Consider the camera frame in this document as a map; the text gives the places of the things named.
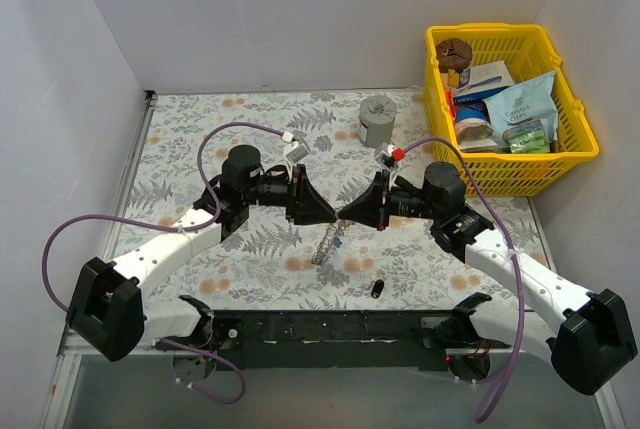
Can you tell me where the black car key fob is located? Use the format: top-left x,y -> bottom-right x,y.
370,279 -> 385,299

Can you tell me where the green packet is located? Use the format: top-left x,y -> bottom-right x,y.
503,120 -> 550,154

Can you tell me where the floral table mat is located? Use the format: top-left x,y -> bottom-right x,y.
99,91 -> 551,311

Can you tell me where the grey tape roll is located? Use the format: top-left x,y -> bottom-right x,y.
358,95 -> 397,148

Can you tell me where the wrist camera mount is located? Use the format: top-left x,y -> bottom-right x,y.
281,131 -> 311,177
374,142 -> 405,187

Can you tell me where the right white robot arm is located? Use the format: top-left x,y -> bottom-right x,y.
339,162 -> 638,395

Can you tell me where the yellow plastic basket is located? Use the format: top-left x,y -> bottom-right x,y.
424,23 -> 599,196

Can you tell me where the light blue snack bag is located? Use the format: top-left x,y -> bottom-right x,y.
483,70 -> 558,142

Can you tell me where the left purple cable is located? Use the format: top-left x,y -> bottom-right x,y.
41,121 -> 286,405

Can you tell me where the white box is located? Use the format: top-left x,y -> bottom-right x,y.
468,60 -> 515,93

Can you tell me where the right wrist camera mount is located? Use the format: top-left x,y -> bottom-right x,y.
374,142 -> 405,187

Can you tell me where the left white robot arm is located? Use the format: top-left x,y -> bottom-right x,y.
66,141 -> 336,361

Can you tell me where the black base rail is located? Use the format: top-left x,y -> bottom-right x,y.
154,308 -> 496,373

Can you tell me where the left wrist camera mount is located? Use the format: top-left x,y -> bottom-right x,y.
281,131 -> 311,177

